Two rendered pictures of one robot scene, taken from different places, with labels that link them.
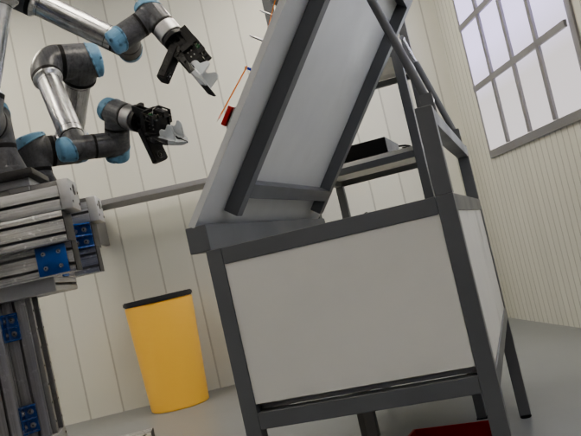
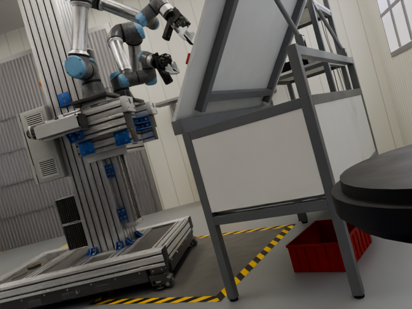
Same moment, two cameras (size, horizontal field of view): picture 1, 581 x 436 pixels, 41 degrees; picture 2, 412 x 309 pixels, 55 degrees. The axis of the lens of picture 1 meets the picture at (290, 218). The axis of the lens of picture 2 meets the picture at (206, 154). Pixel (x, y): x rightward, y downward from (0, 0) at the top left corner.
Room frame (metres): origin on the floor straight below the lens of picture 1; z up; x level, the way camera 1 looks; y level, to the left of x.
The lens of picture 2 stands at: (0.14, -0.33, 0.73)
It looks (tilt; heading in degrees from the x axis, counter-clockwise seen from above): 2 degrees down; 15
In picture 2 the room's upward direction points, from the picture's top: 16 degrees counter-clockwise
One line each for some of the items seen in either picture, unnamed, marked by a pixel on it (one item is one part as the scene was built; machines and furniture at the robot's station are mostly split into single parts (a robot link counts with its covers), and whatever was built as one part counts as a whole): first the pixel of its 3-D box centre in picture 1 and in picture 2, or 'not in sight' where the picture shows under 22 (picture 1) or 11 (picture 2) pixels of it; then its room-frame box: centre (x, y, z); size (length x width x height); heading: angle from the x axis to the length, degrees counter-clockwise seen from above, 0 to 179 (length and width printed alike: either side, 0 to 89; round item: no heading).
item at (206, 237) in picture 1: (272, 232); (234, 116); (2.42, 0.06, 0.83); 1.18 x 0.06 x 0.06; 164
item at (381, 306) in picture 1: (388, 284); (297, 142); (2.33, -0.24, 0.60); 1.17 x 0.58 x 0.40; 164
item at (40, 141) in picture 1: (34, 151); (119, 80); (2.78, 0.86, 1.33); 0.13 x 0.12 x 0.14; 120
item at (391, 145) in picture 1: (355, 157); (292, 67); (3.21, -0.32, 1.09); 0.35 x 0.33 x 0.07; 164
